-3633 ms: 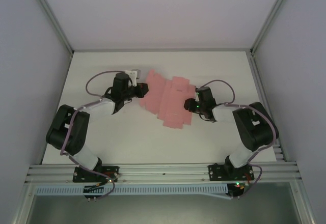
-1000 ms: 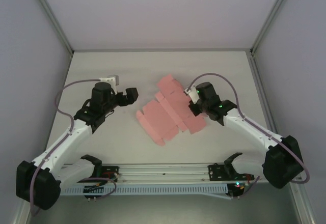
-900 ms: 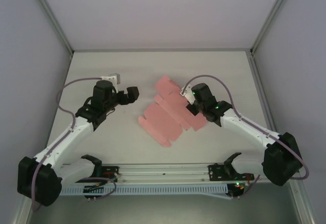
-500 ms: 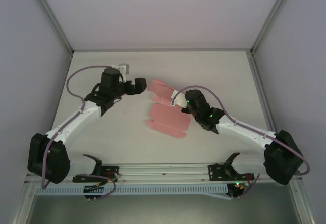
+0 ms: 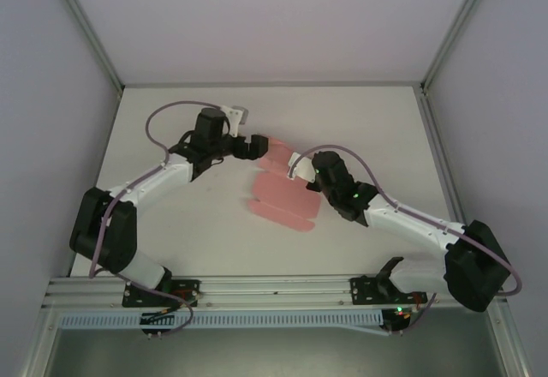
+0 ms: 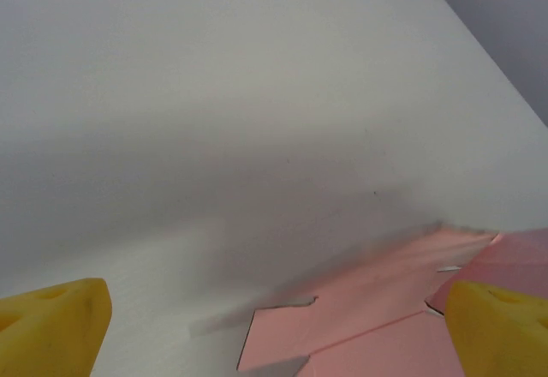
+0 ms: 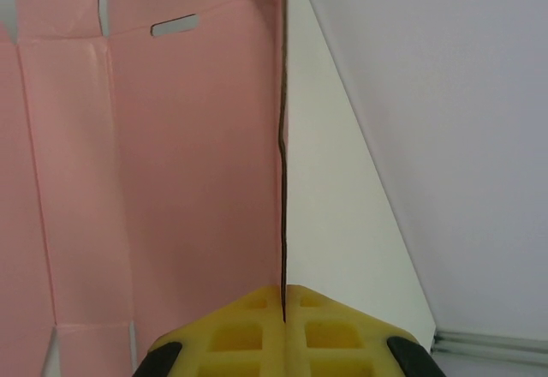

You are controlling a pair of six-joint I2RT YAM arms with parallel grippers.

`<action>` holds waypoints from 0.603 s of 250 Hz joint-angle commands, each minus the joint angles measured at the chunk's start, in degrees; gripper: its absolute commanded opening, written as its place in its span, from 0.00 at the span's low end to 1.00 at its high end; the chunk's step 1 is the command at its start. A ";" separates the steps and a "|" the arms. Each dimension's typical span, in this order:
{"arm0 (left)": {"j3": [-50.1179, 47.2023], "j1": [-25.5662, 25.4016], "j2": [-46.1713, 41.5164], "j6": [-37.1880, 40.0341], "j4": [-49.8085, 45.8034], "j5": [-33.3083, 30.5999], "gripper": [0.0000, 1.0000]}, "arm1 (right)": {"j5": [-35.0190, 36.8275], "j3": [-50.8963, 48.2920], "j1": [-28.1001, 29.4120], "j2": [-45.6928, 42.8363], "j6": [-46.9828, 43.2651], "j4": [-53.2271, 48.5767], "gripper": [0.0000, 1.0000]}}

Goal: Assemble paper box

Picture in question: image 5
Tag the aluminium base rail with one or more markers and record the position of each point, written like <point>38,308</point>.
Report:
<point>274,287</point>

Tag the pink paper box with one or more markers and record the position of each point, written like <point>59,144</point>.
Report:
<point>278,193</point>

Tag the aluminium frame post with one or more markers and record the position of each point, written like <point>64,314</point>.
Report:
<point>85,30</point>
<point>458,25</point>

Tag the grey metal lower panel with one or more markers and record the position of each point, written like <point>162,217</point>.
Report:
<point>274,353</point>

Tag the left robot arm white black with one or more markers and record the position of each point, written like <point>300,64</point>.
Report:
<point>158,180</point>

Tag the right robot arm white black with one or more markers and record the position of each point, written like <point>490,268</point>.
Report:
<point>406,223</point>

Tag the aluminium table side rail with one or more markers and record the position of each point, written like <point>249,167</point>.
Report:
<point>441,150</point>

